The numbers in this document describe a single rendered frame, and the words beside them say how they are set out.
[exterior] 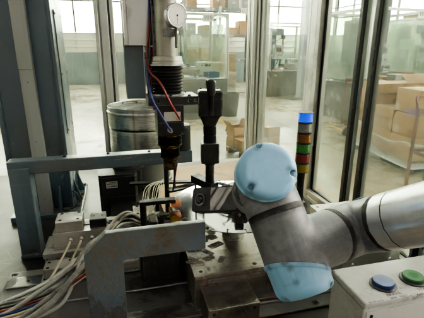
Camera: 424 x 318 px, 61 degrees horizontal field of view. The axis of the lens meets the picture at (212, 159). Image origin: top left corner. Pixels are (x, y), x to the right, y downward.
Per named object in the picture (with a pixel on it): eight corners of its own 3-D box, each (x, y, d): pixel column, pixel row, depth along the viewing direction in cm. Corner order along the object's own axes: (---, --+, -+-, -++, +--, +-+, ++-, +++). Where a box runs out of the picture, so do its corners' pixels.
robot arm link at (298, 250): (370, 273, 45) (333, 190, 48) (301, 303, 39) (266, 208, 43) (328, 281, 51) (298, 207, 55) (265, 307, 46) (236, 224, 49)
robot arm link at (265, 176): (250, 213, 42) (226, 147, 44) (243, 225, 52) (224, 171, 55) (312, 192, 43) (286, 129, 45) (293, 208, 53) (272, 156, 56)
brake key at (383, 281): (383, 281, 74) (385, 272, 73) (397, 293, 70) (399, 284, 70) (366, 284, 73) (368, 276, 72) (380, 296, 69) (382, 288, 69)
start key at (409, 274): (412, 276, 76) (414, 267, 75) (428, 288, 72) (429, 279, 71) (396, 279, 75) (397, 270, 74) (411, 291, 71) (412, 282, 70)
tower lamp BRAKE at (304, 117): (308, 120, 113) (308, 110, 112) (315, 122, 109) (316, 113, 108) (294, 120, 112) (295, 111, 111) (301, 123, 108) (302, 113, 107)
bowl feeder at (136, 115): (174, 168, 187) (171, 98, 177) (184, 190, 159) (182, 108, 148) (113, 173, 180) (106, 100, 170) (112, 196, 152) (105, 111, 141)
